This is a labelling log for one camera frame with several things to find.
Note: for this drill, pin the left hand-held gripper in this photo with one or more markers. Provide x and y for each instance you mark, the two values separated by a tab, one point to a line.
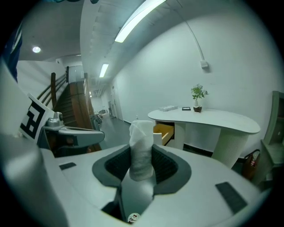
33	117

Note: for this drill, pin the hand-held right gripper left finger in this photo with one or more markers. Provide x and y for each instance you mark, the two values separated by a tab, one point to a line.
80	177

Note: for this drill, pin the printed flat box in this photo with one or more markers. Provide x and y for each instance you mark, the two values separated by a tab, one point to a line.
168	108

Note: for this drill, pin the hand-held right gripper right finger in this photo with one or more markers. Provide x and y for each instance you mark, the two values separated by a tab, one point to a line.
199	188

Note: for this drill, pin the white cloth wad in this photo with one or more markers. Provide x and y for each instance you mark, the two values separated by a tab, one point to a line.
140	155

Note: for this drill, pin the wooden drawer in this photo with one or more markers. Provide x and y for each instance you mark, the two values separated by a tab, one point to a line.
160	128

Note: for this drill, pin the round ceiling light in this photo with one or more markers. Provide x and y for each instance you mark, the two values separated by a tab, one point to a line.
36	49

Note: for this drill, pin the white curved table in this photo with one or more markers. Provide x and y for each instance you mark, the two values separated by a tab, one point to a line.
230	146

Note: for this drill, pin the white wall junction box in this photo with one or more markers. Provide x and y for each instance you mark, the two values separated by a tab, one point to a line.
204	64

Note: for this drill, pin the green plant in white vase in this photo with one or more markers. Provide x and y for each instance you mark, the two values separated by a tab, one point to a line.
198	92

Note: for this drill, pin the long ceiling strip light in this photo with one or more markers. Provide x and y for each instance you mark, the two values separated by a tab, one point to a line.
133	22
103	70

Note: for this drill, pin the black picture frame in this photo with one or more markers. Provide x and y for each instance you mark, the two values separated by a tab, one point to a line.
186	108

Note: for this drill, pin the white wall conduit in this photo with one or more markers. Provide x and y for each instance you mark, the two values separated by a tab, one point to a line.
198	42

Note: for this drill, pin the person's blue shirt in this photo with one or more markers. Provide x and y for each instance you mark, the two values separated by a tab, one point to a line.
13	51

